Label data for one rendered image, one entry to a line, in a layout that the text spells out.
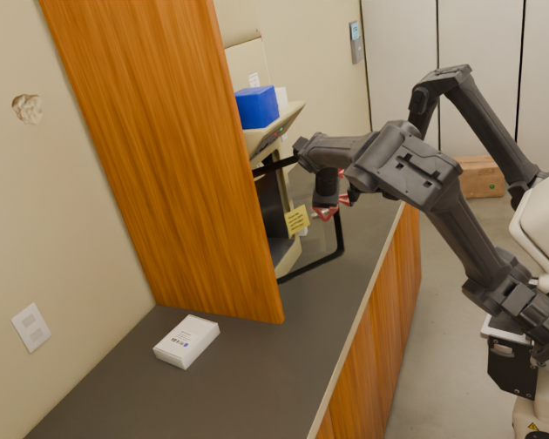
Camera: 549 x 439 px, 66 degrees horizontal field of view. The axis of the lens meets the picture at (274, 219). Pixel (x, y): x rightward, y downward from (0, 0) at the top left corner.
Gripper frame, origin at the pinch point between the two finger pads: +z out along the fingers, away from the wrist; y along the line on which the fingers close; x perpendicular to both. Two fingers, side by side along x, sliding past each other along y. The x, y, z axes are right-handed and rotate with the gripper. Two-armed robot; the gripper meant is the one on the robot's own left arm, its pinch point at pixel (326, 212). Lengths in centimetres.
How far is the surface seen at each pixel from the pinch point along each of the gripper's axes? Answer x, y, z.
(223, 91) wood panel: -24.2, -2.4, -35.5
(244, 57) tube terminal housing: -26.5, -30.1, -29.5
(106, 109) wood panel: -61, -8, -25
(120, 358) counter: -58, 36, 32
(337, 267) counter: 3.6, -7.9, 35.9
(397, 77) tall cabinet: 37, -284, 116
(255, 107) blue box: -19.3, -10.3, -26.3
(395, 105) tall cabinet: 38, -276, 141
